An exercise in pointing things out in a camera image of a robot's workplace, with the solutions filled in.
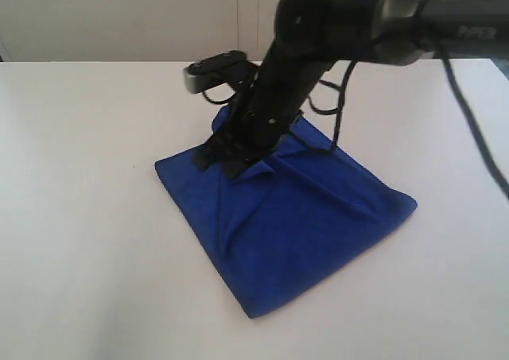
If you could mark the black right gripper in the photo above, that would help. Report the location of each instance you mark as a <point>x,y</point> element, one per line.
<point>264,112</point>

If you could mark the blue terry towel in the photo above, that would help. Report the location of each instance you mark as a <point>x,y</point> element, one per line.
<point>289,221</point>

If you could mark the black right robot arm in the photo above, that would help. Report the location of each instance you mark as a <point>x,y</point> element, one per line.
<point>310,36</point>

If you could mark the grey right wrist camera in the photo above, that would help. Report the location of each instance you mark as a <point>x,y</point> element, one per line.
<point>231,68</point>

